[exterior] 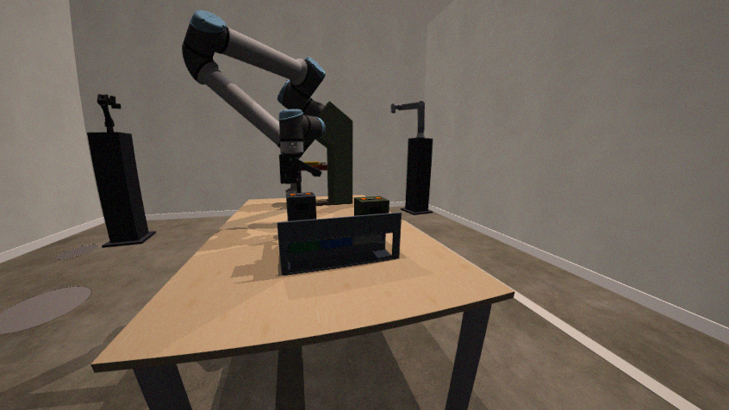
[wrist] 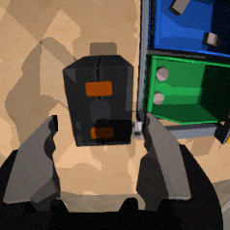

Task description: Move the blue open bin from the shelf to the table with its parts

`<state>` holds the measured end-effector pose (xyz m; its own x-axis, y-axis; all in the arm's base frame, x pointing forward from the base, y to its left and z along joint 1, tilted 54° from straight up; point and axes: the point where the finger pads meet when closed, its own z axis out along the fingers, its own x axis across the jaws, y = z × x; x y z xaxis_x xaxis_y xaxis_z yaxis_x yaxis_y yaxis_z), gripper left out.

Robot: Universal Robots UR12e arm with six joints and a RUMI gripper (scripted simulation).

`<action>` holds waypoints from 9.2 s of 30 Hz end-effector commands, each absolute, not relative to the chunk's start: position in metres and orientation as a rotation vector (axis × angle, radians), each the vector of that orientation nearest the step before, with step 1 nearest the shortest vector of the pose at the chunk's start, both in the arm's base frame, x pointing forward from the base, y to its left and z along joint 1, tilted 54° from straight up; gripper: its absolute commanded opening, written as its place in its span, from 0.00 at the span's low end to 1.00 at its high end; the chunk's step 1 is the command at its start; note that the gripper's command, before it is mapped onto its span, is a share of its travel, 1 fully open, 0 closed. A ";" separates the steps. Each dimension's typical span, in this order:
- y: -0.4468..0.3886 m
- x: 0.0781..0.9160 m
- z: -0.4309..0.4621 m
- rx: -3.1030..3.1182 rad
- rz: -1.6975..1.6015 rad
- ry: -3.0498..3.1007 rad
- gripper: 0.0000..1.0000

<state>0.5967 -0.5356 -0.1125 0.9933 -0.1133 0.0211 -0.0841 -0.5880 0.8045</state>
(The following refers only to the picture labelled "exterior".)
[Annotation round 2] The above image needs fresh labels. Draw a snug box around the blue bin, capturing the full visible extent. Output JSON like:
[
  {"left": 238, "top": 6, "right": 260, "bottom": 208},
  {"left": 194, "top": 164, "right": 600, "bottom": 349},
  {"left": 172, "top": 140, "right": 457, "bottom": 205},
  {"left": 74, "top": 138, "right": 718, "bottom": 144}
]
[{"left": 320, "top": 238, "right": 352, "bottom": 249}]

